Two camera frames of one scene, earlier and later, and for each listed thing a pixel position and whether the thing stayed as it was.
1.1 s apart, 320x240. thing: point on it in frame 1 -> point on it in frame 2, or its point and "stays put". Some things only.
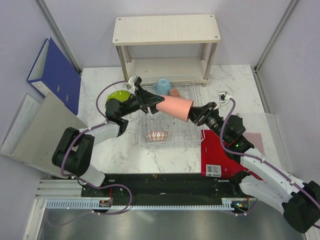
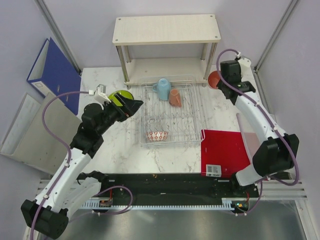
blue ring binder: [52, 72] stays put
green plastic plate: [121, 95] stays put
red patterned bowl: [156, 136] stays put
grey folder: [37, 130] stays put
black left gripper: [149, 99] -> [129, 107]
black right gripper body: [213, 121] -> [220, 86]
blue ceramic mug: [163, 87] stays put
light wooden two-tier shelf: [166, 29] stays put
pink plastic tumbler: [175, 107] -> [213, 78]
